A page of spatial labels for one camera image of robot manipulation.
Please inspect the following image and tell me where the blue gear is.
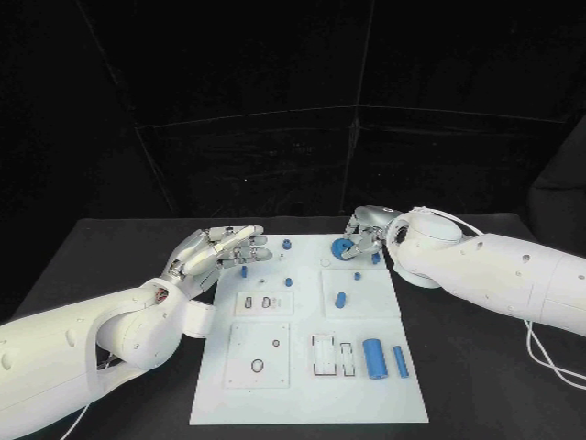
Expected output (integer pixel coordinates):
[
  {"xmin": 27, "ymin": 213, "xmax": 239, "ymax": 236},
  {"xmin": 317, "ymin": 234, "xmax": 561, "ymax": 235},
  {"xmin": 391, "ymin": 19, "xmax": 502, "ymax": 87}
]
[{"xmin": 329, "ymin": 237, "xmax": 356, "ymax": 261}]

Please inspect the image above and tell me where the large blue cylinder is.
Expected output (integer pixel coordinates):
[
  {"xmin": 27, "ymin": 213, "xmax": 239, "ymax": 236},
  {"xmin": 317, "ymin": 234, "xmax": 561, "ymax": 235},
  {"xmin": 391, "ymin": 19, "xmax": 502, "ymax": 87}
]
[{"xmin": 361, "ymin": 338, "xmax": 389, "ymax": 380}]

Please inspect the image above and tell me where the white task board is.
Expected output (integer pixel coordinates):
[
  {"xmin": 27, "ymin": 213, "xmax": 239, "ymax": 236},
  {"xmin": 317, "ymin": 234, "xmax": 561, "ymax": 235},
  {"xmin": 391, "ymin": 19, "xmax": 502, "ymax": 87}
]
[{"xmin": 187, "ymin": 234, "xmax": 430, "ymax": 426}]

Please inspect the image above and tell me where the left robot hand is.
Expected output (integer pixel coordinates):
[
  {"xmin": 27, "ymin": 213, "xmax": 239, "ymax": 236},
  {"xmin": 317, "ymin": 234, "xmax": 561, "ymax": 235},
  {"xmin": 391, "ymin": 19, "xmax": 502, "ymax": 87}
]
[{"xmin": 159, "ymin": 225, "xmax": 274, "ymax": 300}]

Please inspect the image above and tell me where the thin blue cylinder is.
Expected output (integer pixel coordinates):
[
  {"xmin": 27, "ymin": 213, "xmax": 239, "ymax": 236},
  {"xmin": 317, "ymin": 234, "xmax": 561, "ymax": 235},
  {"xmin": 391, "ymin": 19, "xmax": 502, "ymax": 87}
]
[{"xmin": 391, "ymin": 345, "xmax": 410, "ymax": 379}]

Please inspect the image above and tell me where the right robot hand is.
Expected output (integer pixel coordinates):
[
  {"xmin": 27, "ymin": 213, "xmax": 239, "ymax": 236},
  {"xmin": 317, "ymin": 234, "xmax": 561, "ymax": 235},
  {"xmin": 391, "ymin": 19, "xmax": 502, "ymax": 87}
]
[{"xmin": 340, "ymin": 204, "xmax": 404, "ymax": 259}]

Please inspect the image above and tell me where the white cable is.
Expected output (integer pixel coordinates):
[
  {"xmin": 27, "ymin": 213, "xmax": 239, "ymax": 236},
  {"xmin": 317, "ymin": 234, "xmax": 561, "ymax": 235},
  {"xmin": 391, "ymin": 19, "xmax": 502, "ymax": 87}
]
[
  {"xmin": 524, "ymin": 319, "xmax": 586, "ymax": 395},
  {"xmin": 55, "ymin": 402, "xmax": 91, "ymax": 440}
]

